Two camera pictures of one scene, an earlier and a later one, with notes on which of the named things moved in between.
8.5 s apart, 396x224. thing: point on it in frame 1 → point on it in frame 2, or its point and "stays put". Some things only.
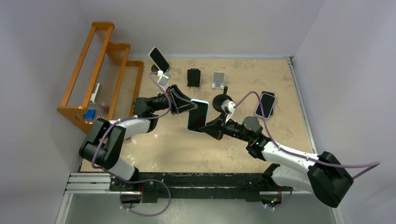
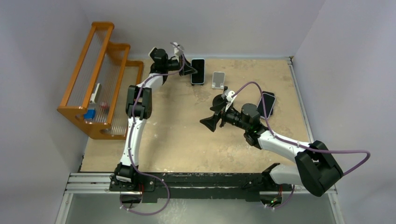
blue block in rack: [90, 115] stays put
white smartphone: [159, 59] stays put
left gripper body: [168, 91] → [181, 65]
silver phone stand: [218, 78] stays put
